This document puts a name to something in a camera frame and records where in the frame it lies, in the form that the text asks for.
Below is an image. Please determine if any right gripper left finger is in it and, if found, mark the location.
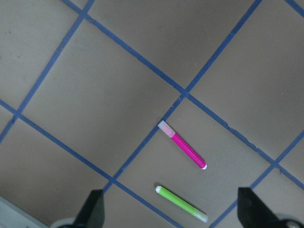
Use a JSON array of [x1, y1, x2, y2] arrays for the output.
[[74, 190, 105, 228]]

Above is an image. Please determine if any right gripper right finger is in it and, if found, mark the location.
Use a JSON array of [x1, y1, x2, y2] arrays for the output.
[[237, 187, 280, 228]]

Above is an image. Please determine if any pink pen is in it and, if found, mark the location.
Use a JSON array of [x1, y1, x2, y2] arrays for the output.
[[158, 120, 208, 170]]

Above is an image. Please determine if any green pen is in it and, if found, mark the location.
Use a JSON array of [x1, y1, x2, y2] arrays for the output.
[[155, 185, 209, 223]]

